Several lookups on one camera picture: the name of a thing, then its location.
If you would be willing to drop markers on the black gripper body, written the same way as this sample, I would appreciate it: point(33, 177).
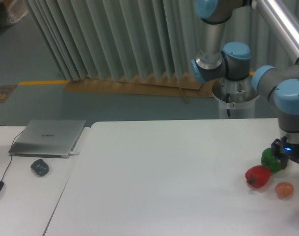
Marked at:
point(283, 150)

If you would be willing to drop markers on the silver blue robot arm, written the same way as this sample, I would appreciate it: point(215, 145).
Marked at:
point(266, 66)

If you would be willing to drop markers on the green bell pepper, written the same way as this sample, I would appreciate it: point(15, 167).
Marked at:
point(270, 162)

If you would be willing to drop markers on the red bell pepper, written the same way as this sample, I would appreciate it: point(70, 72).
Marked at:
point(257, 176)

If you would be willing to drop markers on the orange egg-shaped toy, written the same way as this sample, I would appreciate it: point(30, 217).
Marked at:
point(284, 189)

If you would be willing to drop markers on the brown cardboard sheet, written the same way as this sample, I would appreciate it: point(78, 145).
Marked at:
point(186, 87)

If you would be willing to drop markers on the white usb plug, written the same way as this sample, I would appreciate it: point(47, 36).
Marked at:
point(74, 153)

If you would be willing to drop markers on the grey-green curtain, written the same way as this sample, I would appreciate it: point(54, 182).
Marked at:
point(120, 39)

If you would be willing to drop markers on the small black case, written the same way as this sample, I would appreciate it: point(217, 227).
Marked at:
point(40, 167)

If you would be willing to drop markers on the silver laptop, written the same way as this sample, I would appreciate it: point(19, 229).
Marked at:
point(48, 138)

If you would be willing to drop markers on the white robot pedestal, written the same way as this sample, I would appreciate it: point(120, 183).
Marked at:
point(236, 99)

